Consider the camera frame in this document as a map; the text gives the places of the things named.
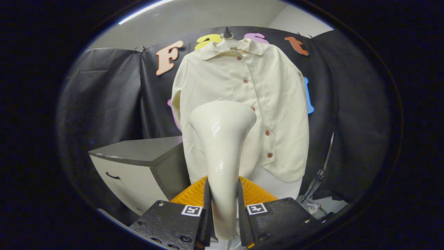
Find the black backdrop cloth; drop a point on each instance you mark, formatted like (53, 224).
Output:
(104, 104)

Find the grey and cream cabinet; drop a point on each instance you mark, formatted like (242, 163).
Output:
(138, 151)

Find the white plastic hanger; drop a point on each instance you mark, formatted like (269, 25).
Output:
(227, 44)

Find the cream button-up shirt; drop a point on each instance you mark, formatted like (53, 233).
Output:
(277, 104)

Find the white garment steamer head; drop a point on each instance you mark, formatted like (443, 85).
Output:
(222, 146)

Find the small black floor device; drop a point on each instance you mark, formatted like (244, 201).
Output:
(326, 217)

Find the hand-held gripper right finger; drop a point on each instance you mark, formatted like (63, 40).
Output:
(241, 211)

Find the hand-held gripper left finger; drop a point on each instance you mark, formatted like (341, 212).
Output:
(207, 208)

